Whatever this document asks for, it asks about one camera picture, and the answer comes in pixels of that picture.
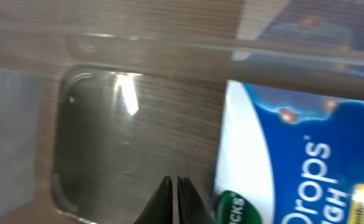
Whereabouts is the clear plastic container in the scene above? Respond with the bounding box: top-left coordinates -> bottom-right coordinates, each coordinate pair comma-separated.
0,21 -> 364,223

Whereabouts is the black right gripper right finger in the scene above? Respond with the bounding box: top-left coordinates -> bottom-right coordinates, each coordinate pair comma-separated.
177,176 -> 216,224

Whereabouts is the blue yellow VapoDrops box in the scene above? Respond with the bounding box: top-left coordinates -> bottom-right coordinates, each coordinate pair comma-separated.
213,81 -> 364,224

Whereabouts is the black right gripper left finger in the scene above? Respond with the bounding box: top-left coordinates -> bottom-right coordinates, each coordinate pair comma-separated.
134,175 -> 173,224

